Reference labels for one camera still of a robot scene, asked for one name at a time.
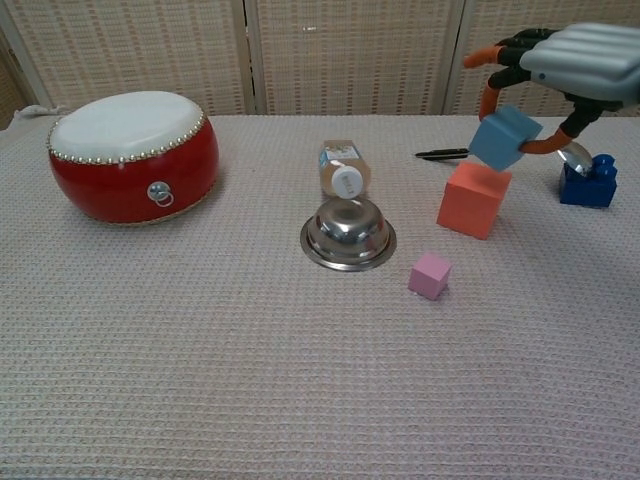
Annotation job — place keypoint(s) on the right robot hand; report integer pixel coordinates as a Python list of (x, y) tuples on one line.
[(585, 60)]

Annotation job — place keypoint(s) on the beige woven tablecloth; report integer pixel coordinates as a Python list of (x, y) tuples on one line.
[(250, 360)]

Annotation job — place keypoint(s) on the light blue cube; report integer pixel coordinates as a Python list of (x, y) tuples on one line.
[(500, 140)]

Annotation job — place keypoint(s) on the large orange cube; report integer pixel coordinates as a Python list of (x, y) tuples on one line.
[(470, 205)]

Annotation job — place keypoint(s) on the clear plastic drink bottle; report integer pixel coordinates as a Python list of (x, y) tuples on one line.
[(345, 172)]

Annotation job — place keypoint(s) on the small pink cube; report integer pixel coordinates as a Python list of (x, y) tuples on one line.
[(429, 277)]

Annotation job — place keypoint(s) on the red drum white skin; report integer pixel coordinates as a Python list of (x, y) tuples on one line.
[(135, 165)]

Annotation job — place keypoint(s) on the dark blue toy brick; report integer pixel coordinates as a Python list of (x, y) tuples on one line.
[(590, 192)]

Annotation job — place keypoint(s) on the upturned stainless steel bowl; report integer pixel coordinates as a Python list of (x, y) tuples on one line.
[(348, 232)]

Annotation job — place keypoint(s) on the woven folding screen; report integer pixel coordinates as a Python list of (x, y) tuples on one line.
[(350, 55)]

